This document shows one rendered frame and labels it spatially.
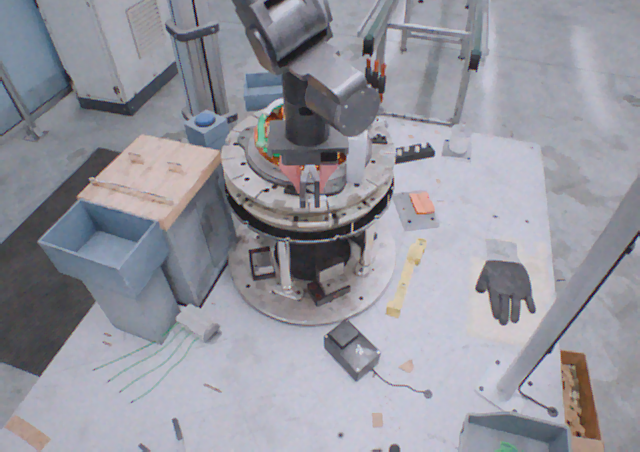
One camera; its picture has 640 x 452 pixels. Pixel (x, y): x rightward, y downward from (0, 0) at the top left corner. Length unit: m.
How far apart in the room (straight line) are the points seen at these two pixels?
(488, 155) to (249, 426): 0.99
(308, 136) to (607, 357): 1.73
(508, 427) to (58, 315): 1.79
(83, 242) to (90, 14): 2.16
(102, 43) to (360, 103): 2.61
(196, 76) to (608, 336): 1.84
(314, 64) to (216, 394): 0.63
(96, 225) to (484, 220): 0.89
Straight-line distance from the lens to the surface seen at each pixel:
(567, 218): 2.51
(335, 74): 0.44
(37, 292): 2.28
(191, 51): 1.14
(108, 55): 3.01
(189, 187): 0.80
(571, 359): 1.81
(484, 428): 0.88
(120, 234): 0.87
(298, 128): 0.53
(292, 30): 0.45
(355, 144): 0.68
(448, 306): 0.98
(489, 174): 1.32
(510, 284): 1.03
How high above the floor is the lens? 1.58
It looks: 45 degrees down
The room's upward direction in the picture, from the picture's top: straight up
